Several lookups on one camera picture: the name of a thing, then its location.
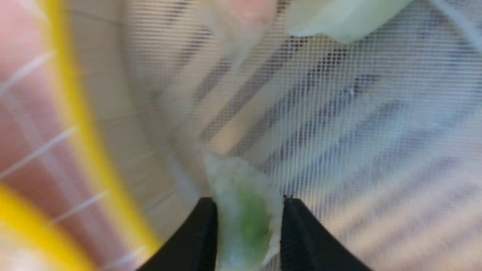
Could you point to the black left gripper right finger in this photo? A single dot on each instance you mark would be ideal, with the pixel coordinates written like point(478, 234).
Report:
point(307, 246)

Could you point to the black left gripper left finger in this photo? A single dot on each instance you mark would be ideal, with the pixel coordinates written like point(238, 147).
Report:
point(193, 247)

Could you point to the green translucent dumpling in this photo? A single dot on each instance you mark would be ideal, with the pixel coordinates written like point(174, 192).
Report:
point(249, 213)

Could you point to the white steamer liner cloth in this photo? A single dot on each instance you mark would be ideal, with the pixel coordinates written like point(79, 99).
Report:
point(380, 138)

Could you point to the pink checkered tablecloth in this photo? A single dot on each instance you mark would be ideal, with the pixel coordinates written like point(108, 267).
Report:
point(36, 158)

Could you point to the bamboo steamer basket yellow rim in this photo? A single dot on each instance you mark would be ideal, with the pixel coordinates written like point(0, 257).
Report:
point(94, 85)

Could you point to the green dumpling in steamer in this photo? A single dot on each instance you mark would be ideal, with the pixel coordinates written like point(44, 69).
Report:
point(344, 21)

